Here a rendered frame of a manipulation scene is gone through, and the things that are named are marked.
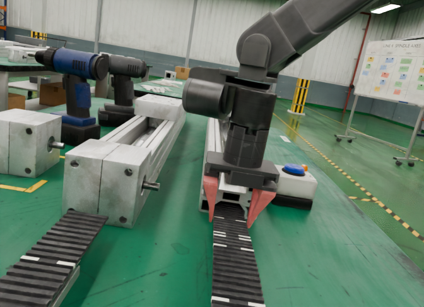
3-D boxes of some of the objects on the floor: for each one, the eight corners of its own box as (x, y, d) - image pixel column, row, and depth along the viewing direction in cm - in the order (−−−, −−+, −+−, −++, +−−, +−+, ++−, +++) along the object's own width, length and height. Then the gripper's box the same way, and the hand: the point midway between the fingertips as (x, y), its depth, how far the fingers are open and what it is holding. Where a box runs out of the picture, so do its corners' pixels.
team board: (332, 140, 640) (359, 38, 593) (351, 142, 658) (380, 43, 611) (395, 166, 504) (437, 36, 457) (418, 167, 522) (460, 43, 475)
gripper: (213, 122, 42) (194, 228, 46) (291, 135, 42) (265, 240, 46) (213, 114, 48) (197, 208, 52) (280, 126, 49) (259, 218, 53)
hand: (229, 218), depth 49 cm, fingers open, 6 cm apart
